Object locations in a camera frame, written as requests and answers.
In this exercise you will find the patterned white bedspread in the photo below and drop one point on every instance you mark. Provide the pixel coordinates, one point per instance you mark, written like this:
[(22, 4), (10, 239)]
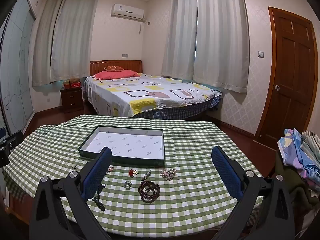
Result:
[(150, 92)]

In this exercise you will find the white air conditioner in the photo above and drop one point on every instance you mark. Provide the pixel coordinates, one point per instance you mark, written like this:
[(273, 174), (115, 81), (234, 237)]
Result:
[(128, 12)]

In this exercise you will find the pink pillow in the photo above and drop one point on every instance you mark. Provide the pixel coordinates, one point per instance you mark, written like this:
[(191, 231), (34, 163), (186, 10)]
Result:
[(113, 75)]

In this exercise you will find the dark wooden nightstand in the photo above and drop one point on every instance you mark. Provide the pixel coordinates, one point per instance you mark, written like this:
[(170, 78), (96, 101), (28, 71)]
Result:
[(72, 100)]

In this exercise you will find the blue plaid bedsheet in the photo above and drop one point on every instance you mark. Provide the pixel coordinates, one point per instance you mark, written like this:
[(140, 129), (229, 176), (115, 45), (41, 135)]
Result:
[(187, 110)]

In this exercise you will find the white striped curtain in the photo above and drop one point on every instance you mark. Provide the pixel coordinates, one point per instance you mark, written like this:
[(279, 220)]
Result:
[(221, 35), (178, 30), (43, 42), (75, 35)]

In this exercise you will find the brown wooden door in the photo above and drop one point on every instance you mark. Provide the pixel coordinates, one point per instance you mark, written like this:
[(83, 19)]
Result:
[(292, 67)]

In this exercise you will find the red cushion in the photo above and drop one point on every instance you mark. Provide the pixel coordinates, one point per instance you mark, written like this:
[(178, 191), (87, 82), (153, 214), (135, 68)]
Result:
[(113, 68)]

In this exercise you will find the pile of folded clothes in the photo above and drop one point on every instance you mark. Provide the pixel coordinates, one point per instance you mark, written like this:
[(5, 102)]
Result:
[(300, 150)]

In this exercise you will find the silver rhinestone hair clip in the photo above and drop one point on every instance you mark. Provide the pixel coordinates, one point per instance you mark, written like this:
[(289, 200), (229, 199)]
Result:
[(146, 175)]

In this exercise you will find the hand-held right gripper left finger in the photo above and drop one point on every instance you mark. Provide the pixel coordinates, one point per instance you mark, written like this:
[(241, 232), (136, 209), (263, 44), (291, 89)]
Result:
[(96, 173)]

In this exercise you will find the green checkered tablecloth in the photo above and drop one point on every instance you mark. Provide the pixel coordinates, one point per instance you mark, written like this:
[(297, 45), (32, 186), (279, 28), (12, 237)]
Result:
[(187, 155)]

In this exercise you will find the wall light switch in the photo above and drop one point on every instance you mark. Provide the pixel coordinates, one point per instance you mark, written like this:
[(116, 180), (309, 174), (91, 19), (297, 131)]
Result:
[(260, 54)]

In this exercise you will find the dark green cloth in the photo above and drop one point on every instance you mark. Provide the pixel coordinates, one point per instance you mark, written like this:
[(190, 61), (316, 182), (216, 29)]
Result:
[(297, 187)]

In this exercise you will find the red gift box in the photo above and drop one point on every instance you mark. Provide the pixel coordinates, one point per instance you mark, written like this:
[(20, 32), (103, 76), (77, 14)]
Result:
[(66, 83), (75, 84)]

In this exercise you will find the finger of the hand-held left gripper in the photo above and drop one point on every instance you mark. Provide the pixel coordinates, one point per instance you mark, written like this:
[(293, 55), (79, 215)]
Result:
[(11, 143)]

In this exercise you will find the shallow green box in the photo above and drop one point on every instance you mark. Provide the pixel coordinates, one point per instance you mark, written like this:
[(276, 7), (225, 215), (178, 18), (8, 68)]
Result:
[(130, 142)]

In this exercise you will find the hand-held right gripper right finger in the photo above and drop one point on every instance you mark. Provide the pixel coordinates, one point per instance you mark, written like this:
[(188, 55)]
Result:
[(227, 173)]

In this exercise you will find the frosted glass wardrobe door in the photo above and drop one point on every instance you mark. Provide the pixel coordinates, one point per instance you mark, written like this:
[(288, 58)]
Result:
[(15, 67)]

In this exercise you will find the wooden headboard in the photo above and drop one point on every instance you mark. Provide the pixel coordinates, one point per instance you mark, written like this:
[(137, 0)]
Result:
[(130, 66)]

